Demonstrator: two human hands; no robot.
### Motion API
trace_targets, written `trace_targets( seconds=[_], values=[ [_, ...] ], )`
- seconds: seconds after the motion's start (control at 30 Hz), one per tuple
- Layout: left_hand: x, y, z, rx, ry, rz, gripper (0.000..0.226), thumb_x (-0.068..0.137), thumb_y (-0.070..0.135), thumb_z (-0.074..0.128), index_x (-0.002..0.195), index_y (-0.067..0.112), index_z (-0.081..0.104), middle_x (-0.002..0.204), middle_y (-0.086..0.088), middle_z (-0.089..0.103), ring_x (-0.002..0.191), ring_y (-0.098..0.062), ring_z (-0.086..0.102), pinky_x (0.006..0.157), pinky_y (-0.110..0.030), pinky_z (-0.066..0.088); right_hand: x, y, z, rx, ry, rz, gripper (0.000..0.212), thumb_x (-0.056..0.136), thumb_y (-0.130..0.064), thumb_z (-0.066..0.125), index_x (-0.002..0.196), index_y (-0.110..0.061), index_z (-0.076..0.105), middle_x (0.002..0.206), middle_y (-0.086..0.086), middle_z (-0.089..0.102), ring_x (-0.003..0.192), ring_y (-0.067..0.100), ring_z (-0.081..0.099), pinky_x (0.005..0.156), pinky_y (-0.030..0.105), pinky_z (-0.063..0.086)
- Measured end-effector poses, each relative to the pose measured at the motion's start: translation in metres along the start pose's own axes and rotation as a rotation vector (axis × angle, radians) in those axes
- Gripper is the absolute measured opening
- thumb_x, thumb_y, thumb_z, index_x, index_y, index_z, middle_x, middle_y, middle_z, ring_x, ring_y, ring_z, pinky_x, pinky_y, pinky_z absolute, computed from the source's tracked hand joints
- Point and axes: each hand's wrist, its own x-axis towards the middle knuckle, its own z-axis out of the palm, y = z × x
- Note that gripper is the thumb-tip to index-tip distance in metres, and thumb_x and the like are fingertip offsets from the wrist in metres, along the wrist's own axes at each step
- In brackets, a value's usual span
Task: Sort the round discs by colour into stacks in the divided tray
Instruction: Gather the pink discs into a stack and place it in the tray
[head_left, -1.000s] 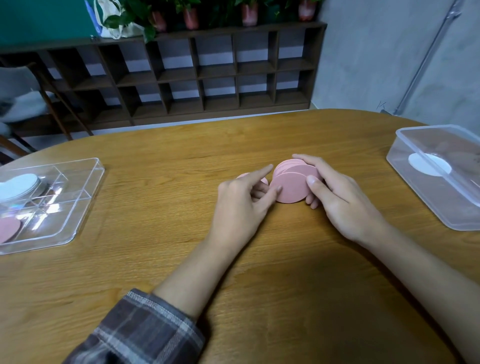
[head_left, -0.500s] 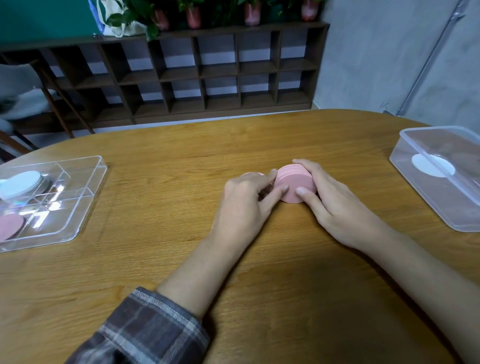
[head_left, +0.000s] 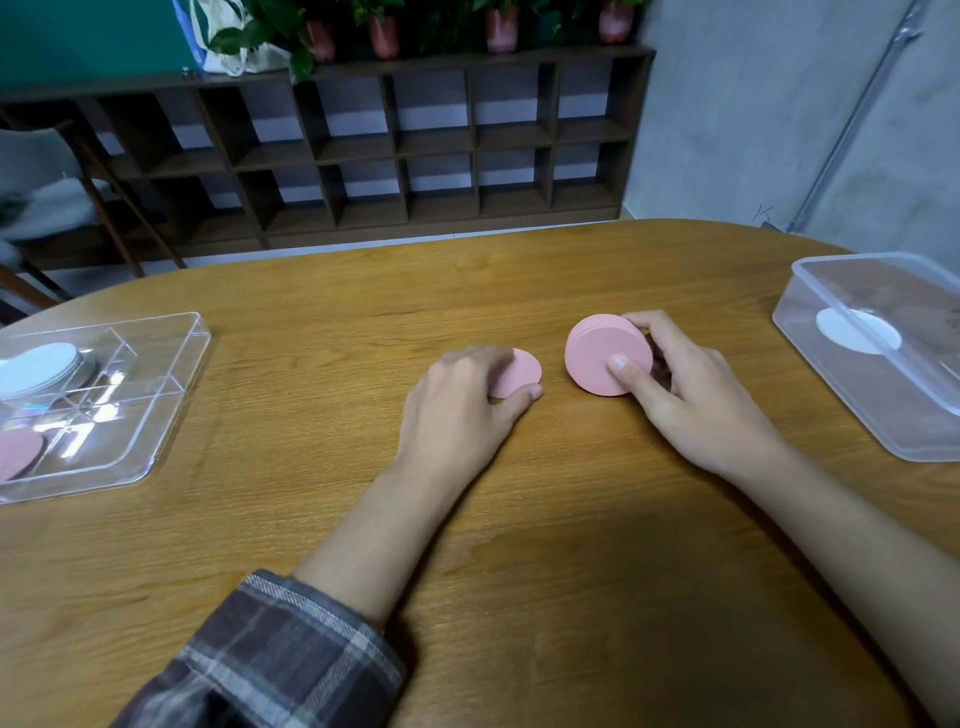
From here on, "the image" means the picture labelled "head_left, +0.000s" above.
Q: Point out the person's right forearm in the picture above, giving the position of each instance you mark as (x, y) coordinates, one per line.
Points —
(870, 555)

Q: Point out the neat white paper circle stack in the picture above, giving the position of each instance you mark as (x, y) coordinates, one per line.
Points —
(37, 367)

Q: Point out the dark wooden cubby shelf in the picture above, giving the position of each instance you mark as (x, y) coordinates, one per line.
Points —
(442, 142)

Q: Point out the white disc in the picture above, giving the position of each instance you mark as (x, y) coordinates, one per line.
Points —
(844, 330)

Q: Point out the white tote bag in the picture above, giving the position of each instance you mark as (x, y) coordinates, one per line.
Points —
(262, 60)

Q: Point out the neat pink paper circle stack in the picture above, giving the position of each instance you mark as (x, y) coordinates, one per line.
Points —
(592, 360)

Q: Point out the person's left hand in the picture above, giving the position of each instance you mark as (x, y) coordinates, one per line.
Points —
(450, 427)

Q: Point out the clear divided tray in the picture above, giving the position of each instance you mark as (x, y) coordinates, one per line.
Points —
(172, 352)

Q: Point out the person's right hand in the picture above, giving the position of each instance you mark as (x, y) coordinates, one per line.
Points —
(705, 412)

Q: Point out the blue bottle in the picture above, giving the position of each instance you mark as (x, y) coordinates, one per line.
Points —
(187, 34)

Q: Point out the grey chair with wooden legs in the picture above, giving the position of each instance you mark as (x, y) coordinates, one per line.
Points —
(34, 157)
(26, 289)

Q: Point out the translucent plastic tub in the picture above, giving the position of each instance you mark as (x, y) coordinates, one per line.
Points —
(900, 427)

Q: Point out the person's left forearm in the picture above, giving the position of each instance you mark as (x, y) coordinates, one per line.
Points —
(360, 562)

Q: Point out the grey wall pipe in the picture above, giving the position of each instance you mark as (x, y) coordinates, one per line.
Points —
(855, 112)

